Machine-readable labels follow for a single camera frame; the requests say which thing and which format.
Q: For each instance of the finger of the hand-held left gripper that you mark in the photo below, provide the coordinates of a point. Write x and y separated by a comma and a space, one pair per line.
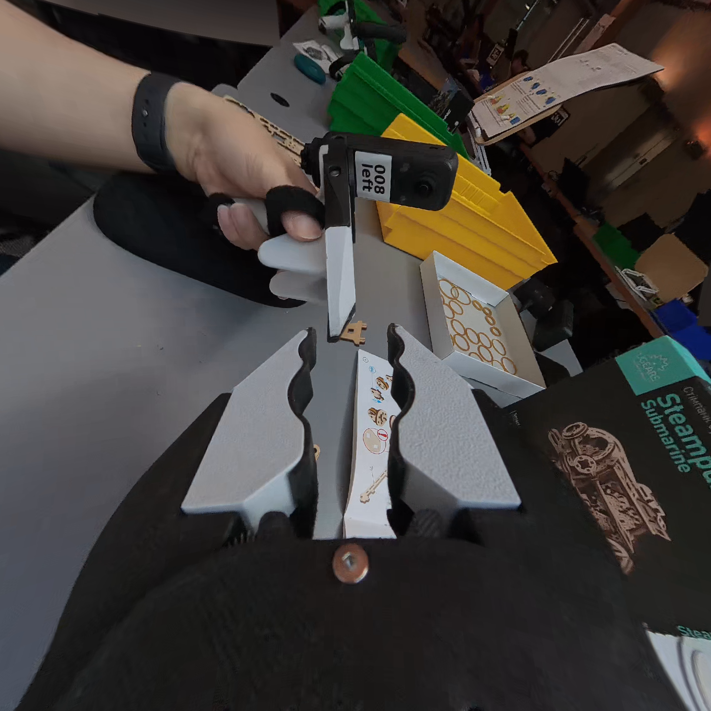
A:
340, 277

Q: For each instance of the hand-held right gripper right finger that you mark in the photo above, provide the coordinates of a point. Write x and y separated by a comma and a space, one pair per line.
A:
450, 444

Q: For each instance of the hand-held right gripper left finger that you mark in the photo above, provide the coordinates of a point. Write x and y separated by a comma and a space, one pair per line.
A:
250, 444

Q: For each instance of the small wooden puzzle piece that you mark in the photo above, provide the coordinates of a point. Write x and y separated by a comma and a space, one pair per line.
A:
354, 332

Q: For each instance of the person's left forearm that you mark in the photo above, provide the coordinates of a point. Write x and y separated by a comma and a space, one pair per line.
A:
61, 89

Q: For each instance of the grey desk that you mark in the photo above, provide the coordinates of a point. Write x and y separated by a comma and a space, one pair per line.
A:
111, 361

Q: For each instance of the person's left hand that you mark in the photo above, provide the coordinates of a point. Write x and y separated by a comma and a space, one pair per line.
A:
233, 150

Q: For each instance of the green plastic bin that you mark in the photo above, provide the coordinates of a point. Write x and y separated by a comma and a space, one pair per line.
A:
383, 94
614, 244

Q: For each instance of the white instruction booklet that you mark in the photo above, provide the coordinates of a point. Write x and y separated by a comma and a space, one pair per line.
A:
366, 444

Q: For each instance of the yellow plastic bin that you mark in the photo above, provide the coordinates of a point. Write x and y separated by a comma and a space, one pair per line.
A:
489, 233

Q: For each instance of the white cardboard tray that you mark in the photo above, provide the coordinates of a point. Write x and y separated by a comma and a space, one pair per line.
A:
439, 333

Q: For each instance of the black puzzle box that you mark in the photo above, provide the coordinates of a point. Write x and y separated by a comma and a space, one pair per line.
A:
583, 433

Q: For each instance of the teal oval object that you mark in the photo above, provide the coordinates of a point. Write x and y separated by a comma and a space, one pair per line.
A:
309, 69

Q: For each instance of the laser-cut wooden sheet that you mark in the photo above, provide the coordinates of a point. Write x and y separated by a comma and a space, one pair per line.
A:
272, 130

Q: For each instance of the black device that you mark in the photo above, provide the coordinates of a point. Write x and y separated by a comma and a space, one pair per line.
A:
534, 297
553, 331

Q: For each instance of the small clear plastic bag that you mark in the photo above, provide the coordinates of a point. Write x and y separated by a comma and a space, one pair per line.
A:
316, 51

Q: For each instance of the clipboard with printed sheet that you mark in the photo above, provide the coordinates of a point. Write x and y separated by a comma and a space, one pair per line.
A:
561, 83

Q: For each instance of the black wristband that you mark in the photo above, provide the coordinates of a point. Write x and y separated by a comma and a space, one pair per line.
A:
153, 122

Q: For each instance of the blue plastic bin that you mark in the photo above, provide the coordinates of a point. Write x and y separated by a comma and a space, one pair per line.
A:
683, 322

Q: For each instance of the brown cardboard box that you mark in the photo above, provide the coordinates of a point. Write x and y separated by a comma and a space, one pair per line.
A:
669, 266

